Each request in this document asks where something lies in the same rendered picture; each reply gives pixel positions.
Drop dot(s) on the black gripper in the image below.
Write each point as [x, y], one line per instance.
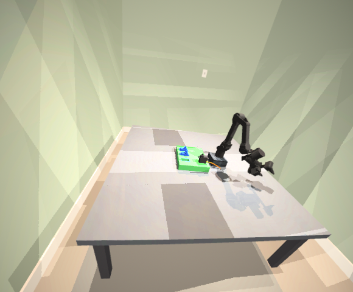
[268, 166]

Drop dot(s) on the dark grey micro servo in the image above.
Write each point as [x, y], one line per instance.
[203, 158]

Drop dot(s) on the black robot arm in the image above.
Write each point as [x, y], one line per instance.
[256, 154]

